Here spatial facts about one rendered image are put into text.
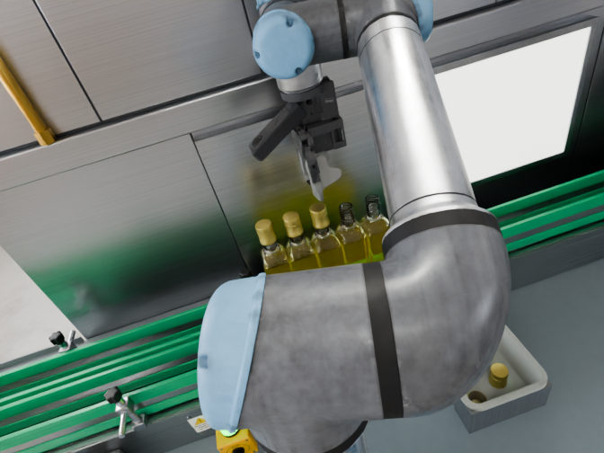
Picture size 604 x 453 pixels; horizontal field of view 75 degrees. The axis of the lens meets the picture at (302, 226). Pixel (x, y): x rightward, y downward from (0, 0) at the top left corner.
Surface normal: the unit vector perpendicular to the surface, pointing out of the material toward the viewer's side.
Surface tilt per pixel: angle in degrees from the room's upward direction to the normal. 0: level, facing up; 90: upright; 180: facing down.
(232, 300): 2
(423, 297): 17
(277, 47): 90
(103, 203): 90
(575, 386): 0
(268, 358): 42
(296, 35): 90
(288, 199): 90
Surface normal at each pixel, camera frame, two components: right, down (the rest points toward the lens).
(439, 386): 0.18, 0.32
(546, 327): -0.21, -0.77
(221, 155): 0.24, 0.56
